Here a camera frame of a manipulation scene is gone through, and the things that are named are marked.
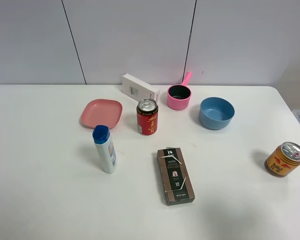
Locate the red herbal tea can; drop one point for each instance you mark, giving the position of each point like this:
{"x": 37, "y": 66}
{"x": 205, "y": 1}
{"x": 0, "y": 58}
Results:
{"x": 147, "y": 116}

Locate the white carton box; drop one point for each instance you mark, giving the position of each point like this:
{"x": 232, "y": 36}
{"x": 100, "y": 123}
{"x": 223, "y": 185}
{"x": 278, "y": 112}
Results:
{"x": 138, "y": 89}

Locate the white bottle blue cap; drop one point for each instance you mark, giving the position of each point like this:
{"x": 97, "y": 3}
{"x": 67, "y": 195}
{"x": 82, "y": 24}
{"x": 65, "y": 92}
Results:
{"x": 104, "y": 144}

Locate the pink square plate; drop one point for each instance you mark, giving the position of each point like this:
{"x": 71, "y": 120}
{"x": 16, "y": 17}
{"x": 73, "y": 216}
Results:
{"x": 105, "y": 112}

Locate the blue bowl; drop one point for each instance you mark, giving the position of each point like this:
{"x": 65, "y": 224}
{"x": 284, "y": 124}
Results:
{"x": 215, "y": 113}

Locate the brown coffee capsule box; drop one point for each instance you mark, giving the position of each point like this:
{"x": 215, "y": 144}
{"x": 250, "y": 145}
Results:
{"x": 176, "y": 182}

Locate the gold energy drink can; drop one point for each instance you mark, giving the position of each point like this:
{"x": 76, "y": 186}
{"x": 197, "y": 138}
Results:
{"x": 284, "y": 159}

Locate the pink saucepan with handle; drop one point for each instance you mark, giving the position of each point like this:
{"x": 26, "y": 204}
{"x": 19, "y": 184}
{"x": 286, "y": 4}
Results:
{"x": 178, "y": 95}

